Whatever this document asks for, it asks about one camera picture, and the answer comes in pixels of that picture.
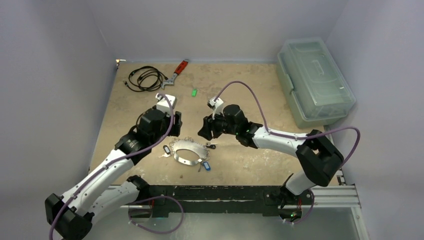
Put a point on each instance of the small green key tag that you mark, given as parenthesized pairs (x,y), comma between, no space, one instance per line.
(194,92)

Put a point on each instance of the translucent green plastic toolbox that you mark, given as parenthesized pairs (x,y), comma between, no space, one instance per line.
(313,85)

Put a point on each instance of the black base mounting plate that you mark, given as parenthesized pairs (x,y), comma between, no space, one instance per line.
(266,200)

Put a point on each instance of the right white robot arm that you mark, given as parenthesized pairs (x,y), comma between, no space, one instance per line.
(318,157)

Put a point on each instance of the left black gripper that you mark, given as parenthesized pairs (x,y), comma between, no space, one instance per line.
(176,123)

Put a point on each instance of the red handled adjustable wrench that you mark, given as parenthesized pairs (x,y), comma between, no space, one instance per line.
(176,73)

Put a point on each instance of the black key tag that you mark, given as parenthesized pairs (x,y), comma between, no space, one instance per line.
(167,150)

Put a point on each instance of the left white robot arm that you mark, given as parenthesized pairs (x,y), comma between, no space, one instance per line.
(73,213)

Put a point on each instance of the blue key tag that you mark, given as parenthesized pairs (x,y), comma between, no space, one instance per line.
(206,165)

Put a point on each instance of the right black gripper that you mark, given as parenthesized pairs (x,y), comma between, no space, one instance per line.
(213,126)

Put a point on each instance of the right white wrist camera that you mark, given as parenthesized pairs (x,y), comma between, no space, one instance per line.
(216,105)

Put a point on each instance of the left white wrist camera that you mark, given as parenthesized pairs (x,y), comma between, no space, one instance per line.
(166,103)

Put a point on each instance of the aluminium frame rail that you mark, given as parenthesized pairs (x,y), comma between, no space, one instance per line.
(323,197)

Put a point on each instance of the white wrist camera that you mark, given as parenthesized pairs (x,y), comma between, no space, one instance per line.
(216,105)
(166,103)

